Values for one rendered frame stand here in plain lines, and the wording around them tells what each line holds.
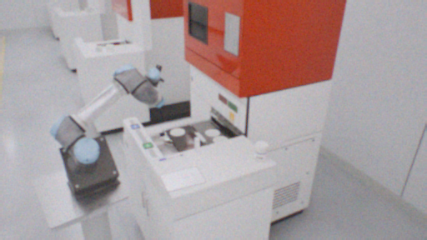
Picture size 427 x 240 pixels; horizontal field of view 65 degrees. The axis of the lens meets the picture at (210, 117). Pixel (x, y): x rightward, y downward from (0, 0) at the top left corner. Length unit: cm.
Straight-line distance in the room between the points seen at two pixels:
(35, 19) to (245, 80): 823
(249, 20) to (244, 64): 24
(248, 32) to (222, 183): 82
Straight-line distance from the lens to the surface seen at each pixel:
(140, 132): 219
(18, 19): 977
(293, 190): 275
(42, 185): 213
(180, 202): 166
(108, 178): 194
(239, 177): 177
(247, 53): 190
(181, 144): 213
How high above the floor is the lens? 203
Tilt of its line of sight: 28 degrees down
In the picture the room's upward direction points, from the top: 1 degrees clockwise
